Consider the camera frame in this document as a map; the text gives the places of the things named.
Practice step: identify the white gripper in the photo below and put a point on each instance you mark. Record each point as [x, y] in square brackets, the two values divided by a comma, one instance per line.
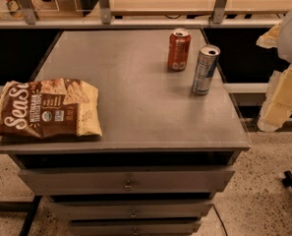
[277, 104]

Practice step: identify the silver blue redbull can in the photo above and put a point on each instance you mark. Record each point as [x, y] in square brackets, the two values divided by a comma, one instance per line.
[206, 64]

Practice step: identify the red soda can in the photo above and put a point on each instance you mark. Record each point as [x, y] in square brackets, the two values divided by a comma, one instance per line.
[179, 44]

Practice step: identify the grey drawer cabinet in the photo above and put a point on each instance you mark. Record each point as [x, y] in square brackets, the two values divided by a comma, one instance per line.
[148, 115]

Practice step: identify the middle grey drawer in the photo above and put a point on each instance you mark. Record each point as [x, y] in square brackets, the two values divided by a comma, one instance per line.
[131, 209]

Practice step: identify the grey drawer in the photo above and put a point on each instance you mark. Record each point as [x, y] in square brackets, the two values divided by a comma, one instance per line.
[131, 209]
[127, 180]
[136, 228]

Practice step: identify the brown multigrain chips bag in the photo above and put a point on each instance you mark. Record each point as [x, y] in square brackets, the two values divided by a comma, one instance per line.
[45, 109]

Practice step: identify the bottom grey drawer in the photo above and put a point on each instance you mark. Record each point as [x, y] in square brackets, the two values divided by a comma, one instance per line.
[136, 228]

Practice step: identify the top grey drawer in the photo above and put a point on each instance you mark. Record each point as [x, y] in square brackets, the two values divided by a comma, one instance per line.
[127, 180]

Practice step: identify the wooden shelf with metal brackets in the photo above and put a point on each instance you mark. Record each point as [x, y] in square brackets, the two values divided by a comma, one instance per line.
[148, 14]

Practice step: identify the snack package on shelf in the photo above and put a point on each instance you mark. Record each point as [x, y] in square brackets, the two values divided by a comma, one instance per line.
[13, 9]

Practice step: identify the black floor stand bar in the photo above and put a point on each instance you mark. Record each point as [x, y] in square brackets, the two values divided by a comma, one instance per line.
[29, 208]

